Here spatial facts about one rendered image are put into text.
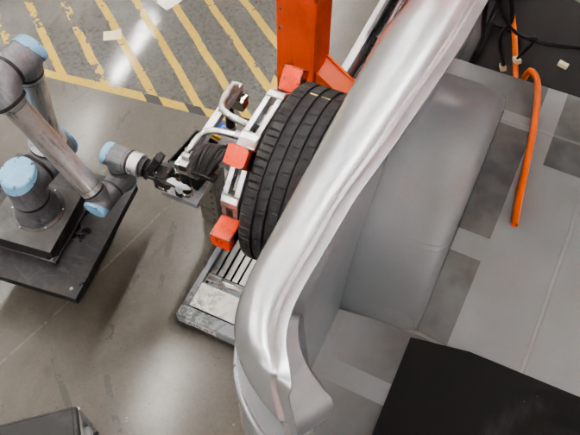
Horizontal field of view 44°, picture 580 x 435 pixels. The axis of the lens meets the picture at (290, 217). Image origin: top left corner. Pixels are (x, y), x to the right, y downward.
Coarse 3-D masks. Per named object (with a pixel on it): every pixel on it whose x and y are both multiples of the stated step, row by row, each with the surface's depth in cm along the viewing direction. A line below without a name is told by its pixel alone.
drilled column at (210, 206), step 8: (224, 176) 323; (216, 184) 316; (224, 184) 327; (208, 192) 322; (216, 192) 320; (208, 200) 328; (216, 200) 325; (208, 208) 334; (216, 208) 330; (208, 216) 340; (216, 216) 337
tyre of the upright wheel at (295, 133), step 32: (288, 96) 231; (320, 96) 233; (288, 128) 222; (320, 128) 221; (256, 160) 221; (288, 160) 219; (256, 192) 222; (288, 192) 220; (256, 224) 227; (256, 256) 241
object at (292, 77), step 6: (288, 66) 243; (294, 66) 244; (282, 72) 244; (288, 72) 243; (294, 72) 243; (300, 72) 242; (306, 72) 245; (282, 78) 244; (288, 78) 244; (294, 78) 243; (300, 78) 242; (306, 78) 248; (282, 84) 245; (288, 84) 244; (294, 84) 243; (300, 84) 243; (282, 90) 245; (288, 90) 244
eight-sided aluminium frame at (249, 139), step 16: (272, 96) 236; (256, 112) 233; (272, 112) 233; (240, 144) 227; (256, 144) 227; (240, 176) 229; (224, 192) 232; (240, 192) 230; (224, 208) 236; (240, 208) 235
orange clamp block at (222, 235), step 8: (224, 216) 239; (216, 224) 237; (224, 224) 237; (232, 224) 237; (216, 232) 235; (224, 232) 235; (232, 232) 235; (216, 240) 236; (224, 240) 234; (232, 240) 236; (224, 248) 238; (232, 248) 239
